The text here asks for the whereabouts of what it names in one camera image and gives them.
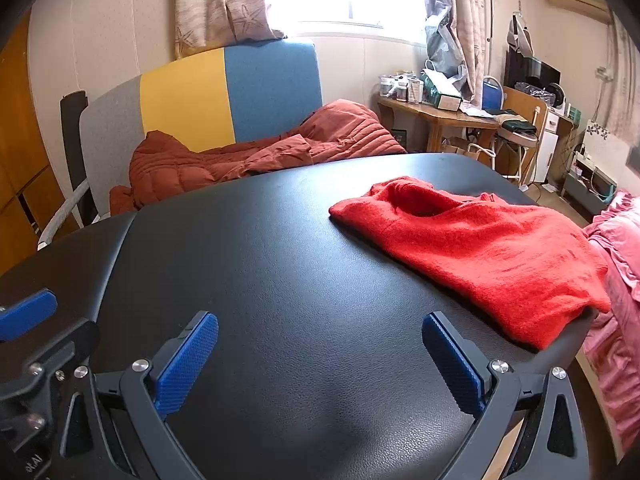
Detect rust quilted jacket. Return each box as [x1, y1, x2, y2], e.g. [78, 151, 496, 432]
[109, 100, 408, 216]

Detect white hanging bag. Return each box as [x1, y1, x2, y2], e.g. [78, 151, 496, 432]
[506, 12, 536, 57]

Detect dark folded clothes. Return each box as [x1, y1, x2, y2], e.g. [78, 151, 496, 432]
[484, 107, 532, 135]

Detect red knit sweater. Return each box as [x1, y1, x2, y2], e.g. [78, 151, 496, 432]
[328, 176, 613, 352]

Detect beige patterned curtain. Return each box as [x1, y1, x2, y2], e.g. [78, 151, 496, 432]
[174, 0, 288, 61]
[425, 0, 493, 111]

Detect grey yellow blue chair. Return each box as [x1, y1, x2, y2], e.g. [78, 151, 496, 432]
[37, 40, 323, 251]

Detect white drawer unit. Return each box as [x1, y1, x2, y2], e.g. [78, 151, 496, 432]
[530, 109, 562, 182]

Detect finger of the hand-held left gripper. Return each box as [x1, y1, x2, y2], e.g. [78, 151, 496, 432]
[0, 320, 99, 403]
[0, 289, 57, 342]

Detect wooden wardrobe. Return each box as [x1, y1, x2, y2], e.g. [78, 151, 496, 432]
[0, 7, 66, 276]

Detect pink bedding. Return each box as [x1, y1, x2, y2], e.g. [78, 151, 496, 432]
[581, 190, 640, 453]

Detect grey plastic bag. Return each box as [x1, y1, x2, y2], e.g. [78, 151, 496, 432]
[425, 7, 469, 92]

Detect black monitor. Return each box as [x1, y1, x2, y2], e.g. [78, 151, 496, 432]
[504, 50, 562, 97]

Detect grey storage box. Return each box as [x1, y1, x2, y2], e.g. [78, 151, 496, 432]
[561, 152, 619, 217]

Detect blue-backed metal stool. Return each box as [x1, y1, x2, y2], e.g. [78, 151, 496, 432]
[481, 76, 540, 184]

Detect wooden desk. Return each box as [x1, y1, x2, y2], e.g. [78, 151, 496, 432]
[376, 95, 501, 161]

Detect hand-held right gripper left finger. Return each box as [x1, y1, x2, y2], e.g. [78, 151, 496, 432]
[60, 311, 220, 480]

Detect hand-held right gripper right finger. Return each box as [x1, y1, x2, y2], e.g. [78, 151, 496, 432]
[421, 311, 591, 480]

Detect white metal pole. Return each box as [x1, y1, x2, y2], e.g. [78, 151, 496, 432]
[486, 0, 517, 81]

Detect beige air conditioner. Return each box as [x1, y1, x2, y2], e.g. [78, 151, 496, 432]
[546, 0, 614, 24]

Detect green box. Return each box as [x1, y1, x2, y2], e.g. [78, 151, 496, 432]
[421, 72, 462, 112]

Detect brown paper bag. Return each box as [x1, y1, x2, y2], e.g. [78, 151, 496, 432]
[442, 137, 495, 170]

